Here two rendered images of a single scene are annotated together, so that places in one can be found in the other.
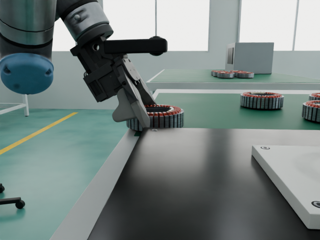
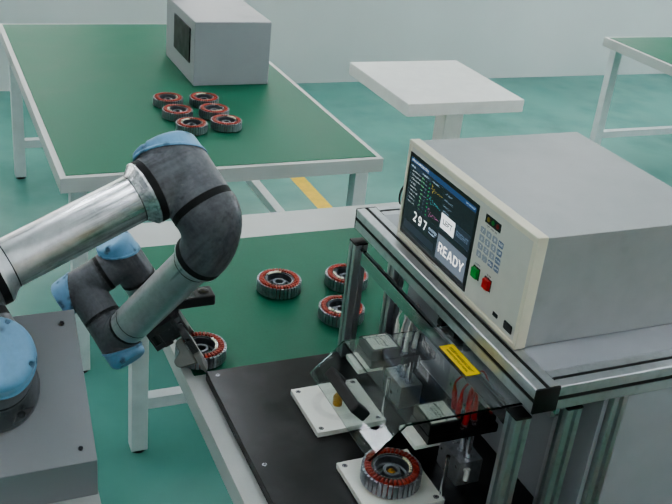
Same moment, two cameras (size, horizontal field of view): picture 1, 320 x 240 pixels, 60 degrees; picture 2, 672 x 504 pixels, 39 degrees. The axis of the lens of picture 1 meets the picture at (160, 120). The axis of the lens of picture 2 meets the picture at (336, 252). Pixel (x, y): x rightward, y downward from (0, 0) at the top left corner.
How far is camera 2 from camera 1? 166 cm
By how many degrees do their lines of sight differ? 31
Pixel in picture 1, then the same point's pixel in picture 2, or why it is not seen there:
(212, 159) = (271, 403)
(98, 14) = not seen: hidden behind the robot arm
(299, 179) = (314, 415)
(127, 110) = (188, 358)
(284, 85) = (294, 168)
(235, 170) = (286, 410)
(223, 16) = not seen: outside the picture
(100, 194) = (223, 436)
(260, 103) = (279, 294)
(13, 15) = (140, 333)
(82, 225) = (231, 453)
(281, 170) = (307, 410)
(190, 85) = not seen: hidden behind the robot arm
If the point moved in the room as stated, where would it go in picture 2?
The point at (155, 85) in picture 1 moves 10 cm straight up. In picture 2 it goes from (77, 182) to (77, 151)
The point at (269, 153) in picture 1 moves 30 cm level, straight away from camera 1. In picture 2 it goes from (301, 396) to (295, 320)
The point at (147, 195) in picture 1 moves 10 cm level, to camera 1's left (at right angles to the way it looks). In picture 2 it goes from (255, 435) to (206, 446)
